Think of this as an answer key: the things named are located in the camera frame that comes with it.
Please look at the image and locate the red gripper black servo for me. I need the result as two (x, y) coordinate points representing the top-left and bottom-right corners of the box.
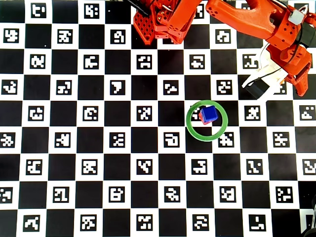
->
(266, 22), (316, 97)

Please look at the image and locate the blue cube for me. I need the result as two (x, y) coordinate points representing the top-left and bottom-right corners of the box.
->
(199, 105), (219, 123)

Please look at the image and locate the red cube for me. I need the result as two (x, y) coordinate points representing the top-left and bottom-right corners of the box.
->
(198, 112), (210, 126)

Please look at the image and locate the red robot base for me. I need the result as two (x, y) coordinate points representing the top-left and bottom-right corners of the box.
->
(132, 9), (158, 45)

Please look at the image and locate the small grey square block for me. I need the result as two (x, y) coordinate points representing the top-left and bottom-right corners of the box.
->
(288, 9), (306, 25)

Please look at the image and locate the black white marker checkerboard mat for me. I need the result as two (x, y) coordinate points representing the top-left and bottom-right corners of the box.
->
(0, 0), (316, 237)

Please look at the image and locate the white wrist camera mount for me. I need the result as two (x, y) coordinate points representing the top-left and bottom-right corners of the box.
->
(241, 46), (287, 96)

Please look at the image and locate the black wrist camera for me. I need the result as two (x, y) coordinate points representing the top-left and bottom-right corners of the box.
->
(245, 78), (270, 99)

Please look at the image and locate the green flat ring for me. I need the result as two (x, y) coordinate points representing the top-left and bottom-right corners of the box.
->
(185, 100), (228, 142)

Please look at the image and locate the black cable behind base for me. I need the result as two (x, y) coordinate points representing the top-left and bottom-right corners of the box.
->
(125, 0), (150, 17)

